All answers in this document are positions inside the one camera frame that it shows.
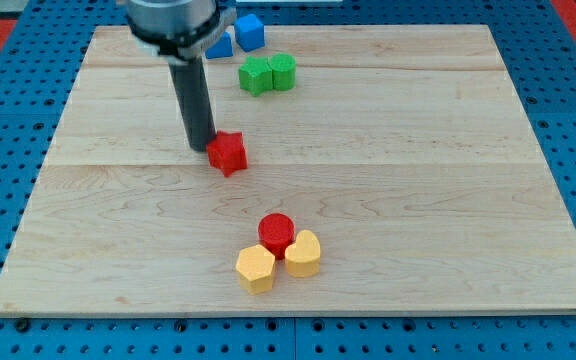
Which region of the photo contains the red cylinder block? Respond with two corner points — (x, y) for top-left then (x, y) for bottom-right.
(257, 213), (295, 260)

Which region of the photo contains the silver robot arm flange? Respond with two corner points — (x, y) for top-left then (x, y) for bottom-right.
(125, 0), (237, 65)

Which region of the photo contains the light wooden board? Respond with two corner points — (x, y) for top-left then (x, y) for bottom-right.
(0, 25), (576, 318)

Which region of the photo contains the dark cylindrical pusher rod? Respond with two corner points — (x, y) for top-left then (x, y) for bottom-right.
(169, 57), (216, 152)

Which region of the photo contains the green cylinder block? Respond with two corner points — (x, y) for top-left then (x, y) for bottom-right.
(269, 53), (297, 91)

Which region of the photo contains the blue wedge block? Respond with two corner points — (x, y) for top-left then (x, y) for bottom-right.
(205, 32), (233, 59)

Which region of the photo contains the yellow hexagon block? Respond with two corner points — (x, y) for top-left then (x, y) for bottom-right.
(235, 245), (276, 295)

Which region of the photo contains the blue cube block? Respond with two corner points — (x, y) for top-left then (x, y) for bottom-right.
(234, 14), (265, 52)

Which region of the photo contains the red star block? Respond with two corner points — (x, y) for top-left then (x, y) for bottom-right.
(206, 130), (248, 177)

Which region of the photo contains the green star block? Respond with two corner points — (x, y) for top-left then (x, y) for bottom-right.
(238, 56), (273, 96)

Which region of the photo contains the yellow heart block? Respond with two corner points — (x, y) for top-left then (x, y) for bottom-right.
(284, 230), (321, 278)

